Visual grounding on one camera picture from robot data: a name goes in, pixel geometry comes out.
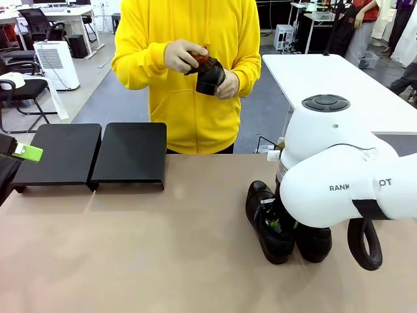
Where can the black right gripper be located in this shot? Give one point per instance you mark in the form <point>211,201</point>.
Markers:
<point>281,213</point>

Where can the black leather shoe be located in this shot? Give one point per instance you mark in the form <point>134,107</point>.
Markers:
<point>208,83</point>
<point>314,244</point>
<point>280,247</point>

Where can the brown shoe brush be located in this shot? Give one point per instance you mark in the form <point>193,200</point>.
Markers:
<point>202,58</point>

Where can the person's right forearm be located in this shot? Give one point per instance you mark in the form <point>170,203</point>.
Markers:
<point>140,71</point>

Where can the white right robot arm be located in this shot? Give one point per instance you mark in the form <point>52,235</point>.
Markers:
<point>325,146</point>

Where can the person's left forearm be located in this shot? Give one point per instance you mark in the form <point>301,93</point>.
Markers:
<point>249,75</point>

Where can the black metal shoe stand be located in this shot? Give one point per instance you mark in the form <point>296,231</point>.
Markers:
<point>62,153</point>
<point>130,153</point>

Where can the person's left hand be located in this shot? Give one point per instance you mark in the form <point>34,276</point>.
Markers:
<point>229,86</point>

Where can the person's right hand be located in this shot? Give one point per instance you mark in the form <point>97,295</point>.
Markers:
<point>179,55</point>

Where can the black cantilever chair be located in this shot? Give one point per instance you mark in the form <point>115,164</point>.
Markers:
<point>26,93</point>

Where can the cardboard box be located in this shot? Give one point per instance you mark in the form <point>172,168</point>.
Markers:
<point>281,143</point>

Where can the white air purifier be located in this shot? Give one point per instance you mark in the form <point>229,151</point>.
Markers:
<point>57,65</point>

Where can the person's black trousers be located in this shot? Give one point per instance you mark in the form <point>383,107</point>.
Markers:
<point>226,150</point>

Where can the black armchair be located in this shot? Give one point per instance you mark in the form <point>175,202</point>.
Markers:
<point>19,55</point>

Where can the black computer tower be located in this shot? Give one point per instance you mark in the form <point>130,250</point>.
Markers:
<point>77,45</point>

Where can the black office chair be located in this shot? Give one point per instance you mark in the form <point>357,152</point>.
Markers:
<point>36,23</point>

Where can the person's yellow hoodie torso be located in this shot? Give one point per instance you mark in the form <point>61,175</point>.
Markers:
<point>195,124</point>

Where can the white keyboard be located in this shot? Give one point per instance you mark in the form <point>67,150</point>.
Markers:
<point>53,9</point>

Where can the white office desk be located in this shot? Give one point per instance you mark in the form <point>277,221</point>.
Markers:
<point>71,11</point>

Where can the white table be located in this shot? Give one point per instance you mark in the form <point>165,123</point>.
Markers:
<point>309,75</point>

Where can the black stool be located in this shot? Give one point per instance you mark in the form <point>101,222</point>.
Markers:
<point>116,23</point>

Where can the grey plastic bin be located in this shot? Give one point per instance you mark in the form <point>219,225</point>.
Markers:
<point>369,60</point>

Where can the seated person in dark clothes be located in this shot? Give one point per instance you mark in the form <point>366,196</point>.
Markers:
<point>405,80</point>

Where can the white computer case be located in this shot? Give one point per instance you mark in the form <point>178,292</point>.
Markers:
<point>283,36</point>

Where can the black pole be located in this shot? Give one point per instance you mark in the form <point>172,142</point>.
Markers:
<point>330,36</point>

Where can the black hanging apron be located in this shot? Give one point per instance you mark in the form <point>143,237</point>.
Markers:
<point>347,32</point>

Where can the white hanging garment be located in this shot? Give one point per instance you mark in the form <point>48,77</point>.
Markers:
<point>410,42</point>

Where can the mannequin in red shirt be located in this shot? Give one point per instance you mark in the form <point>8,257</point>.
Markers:
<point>369,13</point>

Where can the cream hanging garment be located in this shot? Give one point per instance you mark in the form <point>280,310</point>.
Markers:
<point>384,19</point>

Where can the black hanging garment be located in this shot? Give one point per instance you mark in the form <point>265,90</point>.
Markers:
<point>399,26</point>

